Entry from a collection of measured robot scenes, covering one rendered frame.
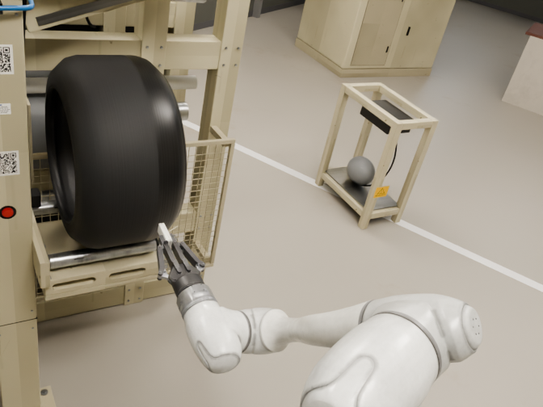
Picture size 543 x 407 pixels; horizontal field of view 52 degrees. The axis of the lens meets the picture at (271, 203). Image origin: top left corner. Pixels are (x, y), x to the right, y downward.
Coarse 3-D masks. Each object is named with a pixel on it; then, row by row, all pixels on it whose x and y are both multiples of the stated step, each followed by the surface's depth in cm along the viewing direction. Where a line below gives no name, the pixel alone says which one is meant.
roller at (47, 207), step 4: (48, 200) 190; (52, 200) 190; (44, 204) 188; (48, 204) 188; (52, 204) 189; (56, 204) 189; (36, 208) 186; (40, 208) 187; (44, 208) 188; (48, 208) 188; (52, 208) 189; (56, 208) 189; (36, 212) 187; (40, 212) 187; (44, 212) 188; (48, 212) 189; (52, 212) 190; (56, 212) 191
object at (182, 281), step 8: (176, 272) 140; (184, 272) 141; (192, 272) 141; (168, 280) 139; (176, 280) 137; (184, 280) 136; (192, 280) 136; (200, 280) 137; (176, 288) 136; (184, 288) 135; (176, 296) 137
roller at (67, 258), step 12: (156, 240) 183; (72, 252) 171; (84, 252) 172; (96, 252) 173; (108, 252) 175; (120, 252) 177; (132, 252) 179; (144, 252) 182; (60, 264) 168; (72, 264) 170
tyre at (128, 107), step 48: (48, 96) 171; (96, 96) 146; (144, 96) 152; (48, 144) 183; (96, 144) 144; (144, 144) 149; (96, 192) 147; (144, 192) 153; (96, 240) 159; (144, 240) 171
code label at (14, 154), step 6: (18, 150) 150; (0, 156) 148; (6, 156) 149; (12, 156) 150; (18, 156) 151; (0, 162) 150; (6, 162) 150; (12, 162) 151; (18, 162) 152; (0, 168) 150; (6, 168) 151; (12, 168) 152; (18, 168) 153; (0, 174) 151; (6, 174) 152; (12, 174) 153
